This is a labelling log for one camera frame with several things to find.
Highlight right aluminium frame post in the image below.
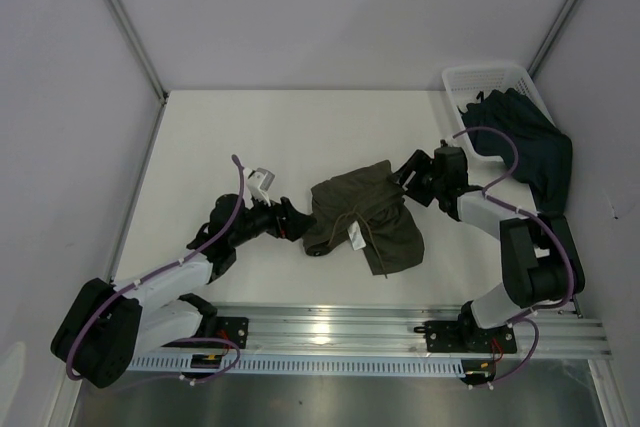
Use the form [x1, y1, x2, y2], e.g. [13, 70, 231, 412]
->
[527, 0, 583, 79]

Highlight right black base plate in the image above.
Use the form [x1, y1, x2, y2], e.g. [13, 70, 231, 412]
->
[421, 320, 518, 354]

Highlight olive green shorts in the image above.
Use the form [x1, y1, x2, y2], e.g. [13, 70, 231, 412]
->
[303, 160, 425, 276]

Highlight aluminium mounting rail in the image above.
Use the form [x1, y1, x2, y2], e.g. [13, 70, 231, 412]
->
[219, 303, 612, 360]

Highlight white perforated plastic basket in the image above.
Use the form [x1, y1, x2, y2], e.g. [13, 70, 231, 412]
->
[442, 61, 555, 134]

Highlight dark teal shorts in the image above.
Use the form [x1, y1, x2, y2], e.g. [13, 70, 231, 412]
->
[461, 88, 573, 213]

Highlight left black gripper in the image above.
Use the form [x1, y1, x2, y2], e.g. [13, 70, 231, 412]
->
[230, 189, 316, 248]

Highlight aluminium frame post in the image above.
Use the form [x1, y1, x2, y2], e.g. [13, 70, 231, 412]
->
[527, 0, 583, 79]
[103, 0, 168, 104]

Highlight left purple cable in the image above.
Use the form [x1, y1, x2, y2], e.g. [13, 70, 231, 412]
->
[65, 154, 247, 390]

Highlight left aluminium frame post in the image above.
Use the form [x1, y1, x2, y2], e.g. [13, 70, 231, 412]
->
[103, 0, 168, 104]

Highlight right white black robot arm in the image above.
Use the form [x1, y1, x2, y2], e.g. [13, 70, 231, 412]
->
[390, 145, 585, 354]

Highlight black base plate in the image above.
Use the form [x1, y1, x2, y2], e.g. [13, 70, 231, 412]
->
[198, 316, 250, 349]
[421, 320, 518, 354]

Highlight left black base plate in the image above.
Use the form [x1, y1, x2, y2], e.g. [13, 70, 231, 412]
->
[198, 316, 250, 349]

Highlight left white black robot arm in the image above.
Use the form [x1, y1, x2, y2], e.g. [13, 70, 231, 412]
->
[51, 194, 316, 388]

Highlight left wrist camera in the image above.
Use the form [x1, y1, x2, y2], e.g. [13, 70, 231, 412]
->
[246, 168, 275, 206]

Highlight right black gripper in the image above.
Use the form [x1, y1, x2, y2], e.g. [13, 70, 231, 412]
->
[387, 149, 445, 207]

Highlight slotted grey cable duct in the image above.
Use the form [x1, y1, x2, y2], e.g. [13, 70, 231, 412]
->
[128, 353, 464, 378]

